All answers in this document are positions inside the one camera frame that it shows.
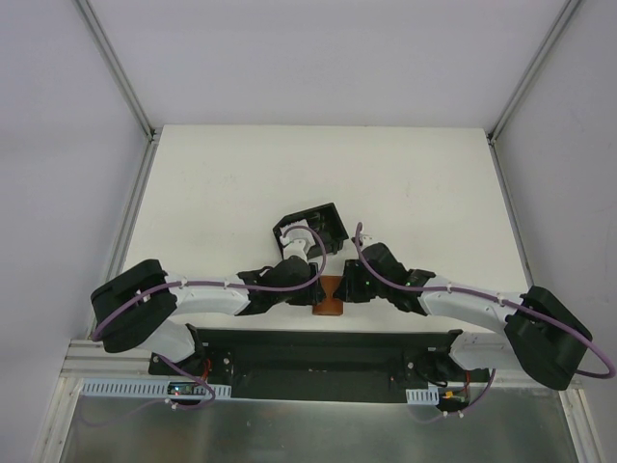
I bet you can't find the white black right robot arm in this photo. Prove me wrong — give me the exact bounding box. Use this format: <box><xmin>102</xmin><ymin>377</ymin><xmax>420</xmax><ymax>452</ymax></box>
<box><xmin>334</xmin><ymin>242</ymin><xmax>592</xmax><ymax>391</ymax></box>

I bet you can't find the right aluminium side rail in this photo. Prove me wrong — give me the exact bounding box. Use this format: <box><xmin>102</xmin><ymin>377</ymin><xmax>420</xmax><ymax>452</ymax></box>
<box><xmin>487</xmin><ymin>135</ymin><xmax>604</xmax><ymax>462</ymax></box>

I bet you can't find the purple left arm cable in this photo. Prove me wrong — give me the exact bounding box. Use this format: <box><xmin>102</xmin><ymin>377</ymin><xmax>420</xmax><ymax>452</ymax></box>
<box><xmin>91</xmin><ymin>226</ymin><xmax>330</xmax><ymax>411</ymax></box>

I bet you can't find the white left cable duct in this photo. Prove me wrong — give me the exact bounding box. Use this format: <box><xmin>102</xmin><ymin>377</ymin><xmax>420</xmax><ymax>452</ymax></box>
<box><xmin>81</xmin><ymin>379</ymin><xmax>232</xmax><ymax>401</ymax></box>

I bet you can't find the white cable duct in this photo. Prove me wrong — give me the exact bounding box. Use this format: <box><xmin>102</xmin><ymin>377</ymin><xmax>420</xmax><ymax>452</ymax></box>
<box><xmin>81</xmin><ymin>379</ymin><xmax>232</xmax><ymax>401</ymax></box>
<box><xmin>405</xmin><ymin>385</ymin><xmax>469</xmax><ymax>406</ymax></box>

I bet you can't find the black plastic card box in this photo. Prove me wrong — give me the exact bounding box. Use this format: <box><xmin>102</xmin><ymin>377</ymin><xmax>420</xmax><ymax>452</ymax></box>
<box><xmin>273</xmin><ymin>203</ymin><xmax>349</xmax><ymax>255</ymax></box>

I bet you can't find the left rear aluminium post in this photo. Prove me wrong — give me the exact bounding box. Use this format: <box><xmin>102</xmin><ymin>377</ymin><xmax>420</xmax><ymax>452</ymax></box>
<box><xmin>72</xmin><ymin>0</ymin><xmax>157</xmax><ymax>141</ymax></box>

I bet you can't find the white right cable duct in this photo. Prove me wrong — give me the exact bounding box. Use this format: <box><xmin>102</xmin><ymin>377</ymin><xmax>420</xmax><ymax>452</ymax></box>
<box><xmin>405</xmin><ymin>385</ymin><xmax>469</xmax><ymax>406</ymax></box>

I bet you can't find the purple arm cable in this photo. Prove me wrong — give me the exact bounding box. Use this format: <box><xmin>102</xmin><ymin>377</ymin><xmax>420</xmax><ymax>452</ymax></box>
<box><xmin>91</xmin><ymin>226</ymin><xmax>330</xmax><ymax>411</ymax></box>
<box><xmin>354</xmin><ymin>222</ymin><xmax>617</xmax><ymax>425</ymax></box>

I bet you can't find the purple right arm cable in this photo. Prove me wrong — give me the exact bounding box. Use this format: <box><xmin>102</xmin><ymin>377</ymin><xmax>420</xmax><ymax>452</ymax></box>
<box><xmin>354</xmin><ymin>222</ymin><xmax>617</xmax><ymax>425</ymax></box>

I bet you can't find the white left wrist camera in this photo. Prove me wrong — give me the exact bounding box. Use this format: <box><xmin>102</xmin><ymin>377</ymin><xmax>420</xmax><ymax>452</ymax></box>
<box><xmin>282</xmin><ymin>237</ymin><xmax>310</xmax><ymax>262</ymax></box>

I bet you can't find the aluminium post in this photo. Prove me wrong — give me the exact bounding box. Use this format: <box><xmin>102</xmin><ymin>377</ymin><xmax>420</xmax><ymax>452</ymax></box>
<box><xmin>487</xmin><ymin>0</ymin><xmax>585</xmax><ymax>146</ymax></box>
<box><xmin>72</xmin><ymin>0</ymin><xmax>157</xmax><ymax>141</ymax></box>

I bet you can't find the brown leather card holder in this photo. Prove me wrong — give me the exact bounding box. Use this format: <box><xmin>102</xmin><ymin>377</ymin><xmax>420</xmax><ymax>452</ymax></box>
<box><xmin>312</xmin><ymin>275</ymin><xmax>343</xmax><ymax>316</ymax></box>

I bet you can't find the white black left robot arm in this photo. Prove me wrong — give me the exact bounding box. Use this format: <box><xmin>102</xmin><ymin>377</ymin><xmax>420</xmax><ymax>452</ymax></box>
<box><xmin>91</xmin><ymin>257</ymin><xmax>325</xmax><ymax>375</ymax></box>

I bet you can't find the right rear aluminium post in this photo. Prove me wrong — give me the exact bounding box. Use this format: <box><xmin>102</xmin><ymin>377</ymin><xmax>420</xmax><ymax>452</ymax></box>
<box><xmin>487</xmin><ymin>0</ymin><xmax>585</xmax><ymax>146</ymax></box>

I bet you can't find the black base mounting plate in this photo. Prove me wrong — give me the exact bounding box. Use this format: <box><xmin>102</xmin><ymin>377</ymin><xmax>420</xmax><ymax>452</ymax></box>
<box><xmin>148</xmin><ymin>327</ymin><xmax>488</xmax><ymax>401</ymax></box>

